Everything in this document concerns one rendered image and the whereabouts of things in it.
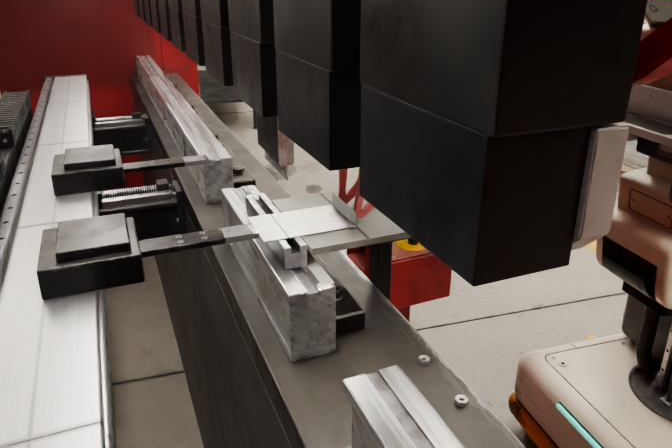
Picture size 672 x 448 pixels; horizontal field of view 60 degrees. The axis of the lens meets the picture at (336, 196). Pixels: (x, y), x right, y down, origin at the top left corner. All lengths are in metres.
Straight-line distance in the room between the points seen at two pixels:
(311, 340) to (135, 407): 1.43
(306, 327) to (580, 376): 1.20
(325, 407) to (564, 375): 1.19
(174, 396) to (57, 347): 1.50
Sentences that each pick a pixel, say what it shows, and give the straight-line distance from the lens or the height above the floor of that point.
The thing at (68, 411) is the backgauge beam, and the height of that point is 0.98.
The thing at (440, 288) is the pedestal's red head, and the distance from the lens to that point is 1.29.
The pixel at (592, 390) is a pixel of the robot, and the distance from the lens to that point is 1.78.
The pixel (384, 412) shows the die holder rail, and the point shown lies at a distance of 0.54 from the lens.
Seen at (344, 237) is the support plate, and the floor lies 1.00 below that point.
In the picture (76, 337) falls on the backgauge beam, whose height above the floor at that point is 0.98.
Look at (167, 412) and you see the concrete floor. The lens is 2.07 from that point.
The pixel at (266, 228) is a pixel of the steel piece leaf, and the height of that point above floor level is 1.00.
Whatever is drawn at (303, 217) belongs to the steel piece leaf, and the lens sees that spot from 0.82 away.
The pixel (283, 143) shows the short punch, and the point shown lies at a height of 1.13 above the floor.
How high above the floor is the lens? 1.33
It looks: 21 degrees down
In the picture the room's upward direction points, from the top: straight up
